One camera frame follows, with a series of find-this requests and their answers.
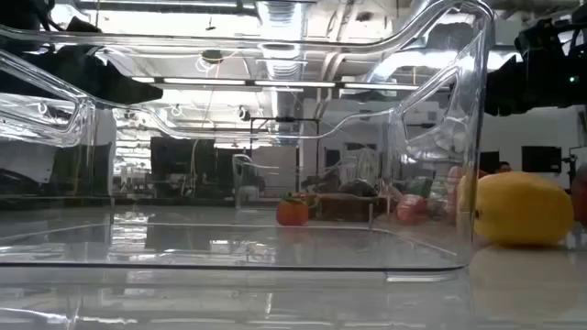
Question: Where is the small green lime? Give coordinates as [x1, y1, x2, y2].
[275, 192, 311, 227]

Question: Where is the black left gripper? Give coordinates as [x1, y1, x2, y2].
[0, 43, 164, 105]

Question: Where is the small black wall screen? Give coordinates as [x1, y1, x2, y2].
[479, 150, 501, 174]

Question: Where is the green bell pepper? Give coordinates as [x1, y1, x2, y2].
[405, 176, 435, 198]

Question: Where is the large dark screen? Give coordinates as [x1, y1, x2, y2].
[150, 136, 216, 187]

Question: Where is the ribbed ceiling duct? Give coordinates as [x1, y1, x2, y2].
[256, 0, 305, 80]

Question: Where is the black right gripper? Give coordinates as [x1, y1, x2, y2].
[484, 44, 587, 116]

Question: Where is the clear plastic bin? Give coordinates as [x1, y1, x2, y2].
[0, 0, 496, 281]
[300, 181, 393, 224]

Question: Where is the dark red apple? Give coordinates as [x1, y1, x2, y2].
[570, 164, 587, 226]

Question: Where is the black metal frame stand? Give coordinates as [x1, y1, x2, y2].
[249, 115, 321, 141]

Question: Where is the ceiling light bar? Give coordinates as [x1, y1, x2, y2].
[343, 82, 421, 91]
[254, 80, 337, 89]
[163, 77, 247, 86]

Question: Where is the yellow-orange mango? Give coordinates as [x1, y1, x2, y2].
[458, 170, 575, 248]

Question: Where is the red bell pepper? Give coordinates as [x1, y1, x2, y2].
[395, 193, 430, 225]

